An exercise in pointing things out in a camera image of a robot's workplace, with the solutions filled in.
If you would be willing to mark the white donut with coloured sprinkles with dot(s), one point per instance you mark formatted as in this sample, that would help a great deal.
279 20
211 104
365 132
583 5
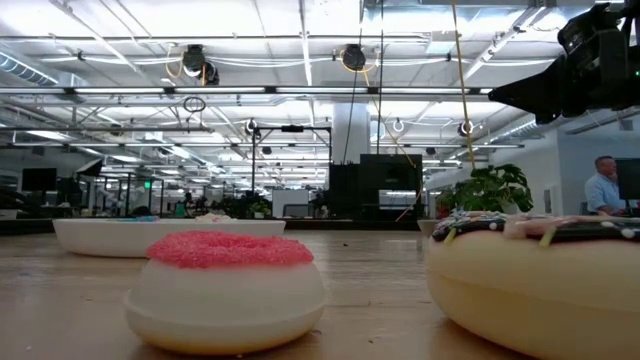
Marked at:
215 218

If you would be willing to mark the white donut with pink icing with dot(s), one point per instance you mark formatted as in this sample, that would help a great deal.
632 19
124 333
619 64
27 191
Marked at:
225 295

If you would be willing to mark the person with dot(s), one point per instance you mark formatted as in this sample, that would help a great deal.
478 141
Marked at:
602 192

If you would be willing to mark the green leafy potted plant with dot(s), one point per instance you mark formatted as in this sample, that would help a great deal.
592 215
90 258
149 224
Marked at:
487 192

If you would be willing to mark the black computer monitor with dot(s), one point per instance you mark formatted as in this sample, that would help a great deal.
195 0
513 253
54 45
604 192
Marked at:
630 177
39 179

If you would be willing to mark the chocolate iced donut with sprinkles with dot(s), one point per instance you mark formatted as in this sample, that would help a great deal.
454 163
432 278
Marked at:
540 290

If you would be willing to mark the black cabinet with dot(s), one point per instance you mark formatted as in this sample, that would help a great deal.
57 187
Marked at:
375 190

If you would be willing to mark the white building column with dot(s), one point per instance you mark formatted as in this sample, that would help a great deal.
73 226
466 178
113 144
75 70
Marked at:
351 132

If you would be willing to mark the white board panel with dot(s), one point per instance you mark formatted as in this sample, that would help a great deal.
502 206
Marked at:
289 200

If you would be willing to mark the long ceiling light bar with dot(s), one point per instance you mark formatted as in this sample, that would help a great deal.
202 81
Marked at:
250 90

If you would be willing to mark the small green plant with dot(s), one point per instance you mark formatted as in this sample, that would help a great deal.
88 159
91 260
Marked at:
260 209

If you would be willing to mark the thin blue object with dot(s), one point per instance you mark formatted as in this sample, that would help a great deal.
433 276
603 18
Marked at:
132 219

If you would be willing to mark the wide white bowl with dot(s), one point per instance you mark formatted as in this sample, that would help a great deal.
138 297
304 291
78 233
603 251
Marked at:
110 237

